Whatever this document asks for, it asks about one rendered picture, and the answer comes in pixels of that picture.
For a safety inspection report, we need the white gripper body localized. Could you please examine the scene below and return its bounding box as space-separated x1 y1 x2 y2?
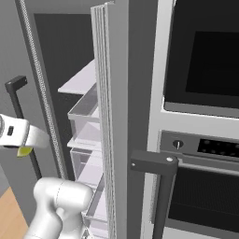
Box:
24 122 51 149

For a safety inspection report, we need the yellow-green lemon wedge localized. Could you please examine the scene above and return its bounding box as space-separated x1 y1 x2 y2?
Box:
16 146 34 159

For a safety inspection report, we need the clear shallow fridge drawer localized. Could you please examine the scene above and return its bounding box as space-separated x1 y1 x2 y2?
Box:
67 83 103 142

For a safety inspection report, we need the clear deep fridge drawer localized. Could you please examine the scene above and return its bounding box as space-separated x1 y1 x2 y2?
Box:
66 136 105 189

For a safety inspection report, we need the white fridge shelf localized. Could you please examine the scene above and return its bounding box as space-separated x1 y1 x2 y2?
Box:
57 59 98 96

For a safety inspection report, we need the grey left fridge door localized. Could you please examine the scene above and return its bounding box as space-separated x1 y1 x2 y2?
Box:
0 0 69 226

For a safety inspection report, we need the grey fridge door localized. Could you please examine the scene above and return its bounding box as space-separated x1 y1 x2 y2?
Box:
0 0 69 226
90 0 161 239

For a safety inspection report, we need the clear fridge door bin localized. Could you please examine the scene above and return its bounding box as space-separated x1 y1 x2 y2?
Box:
82 174 109 239

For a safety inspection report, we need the grey right fridge door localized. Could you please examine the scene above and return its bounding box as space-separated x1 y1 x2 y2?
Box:
90 0 161 239

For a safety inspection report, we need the round steel oven knob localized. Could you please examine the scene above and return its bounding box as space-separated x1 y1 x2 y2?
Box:
172 139 185 150

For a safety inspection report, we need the steel built-in oven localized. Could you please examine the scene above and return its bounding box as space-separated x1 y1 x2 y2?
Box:
154 129 239 235

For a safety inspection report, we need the black built-in microwave oven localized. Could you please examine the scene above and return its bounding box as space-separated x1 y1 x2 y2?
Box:
162 0 239 120

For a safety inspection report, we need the black left fridge door handle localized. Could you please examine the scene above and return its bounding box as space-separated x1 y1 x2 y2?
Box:
4 75 43 181

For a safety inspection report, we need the black fridge door handle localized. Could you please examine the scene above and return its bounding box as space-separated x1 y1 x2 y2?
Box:
4 75 43 181
130 149 179 239

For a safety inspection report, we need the white oven cabinet frame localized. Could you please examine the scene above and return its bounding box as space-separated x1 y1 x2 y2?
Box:
140 0 239 239

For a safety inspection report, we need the black right fridge door handle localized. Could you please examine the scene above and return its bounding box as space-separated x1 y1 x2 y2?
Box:
130 149 179 239

